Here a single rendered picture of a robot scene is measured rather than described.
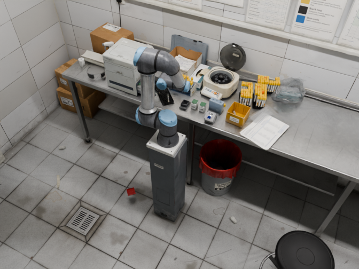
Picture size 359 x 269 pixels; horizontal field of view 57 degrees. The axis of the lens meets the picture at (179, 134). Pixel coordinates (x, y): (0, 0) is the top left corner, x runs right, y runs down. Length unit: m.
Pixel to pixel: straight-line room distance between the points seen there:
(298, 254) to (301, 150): 0.67
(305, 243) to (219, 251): 0.82
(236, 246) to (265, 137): 0.98
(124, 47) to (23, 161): 1.62
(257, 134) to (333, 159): 0.51
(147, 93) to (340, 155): 1.34
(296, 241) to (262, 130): 0.76
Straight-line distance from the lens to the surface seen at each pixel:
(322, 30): 2.53
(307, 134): 2.49
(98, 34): 3.06
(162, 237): 2.85
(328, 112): 2.72
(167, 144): 2.18
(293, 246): 2.22
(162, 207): 2.79
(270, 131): 2.40
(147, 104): 2.05
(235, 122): 2.38
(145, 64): 1.88
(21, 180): 3.44
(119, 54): 2.54
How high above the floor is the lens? 2.57
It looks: 47 degrees down
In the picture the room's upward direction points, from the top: 1 degrees clockwise
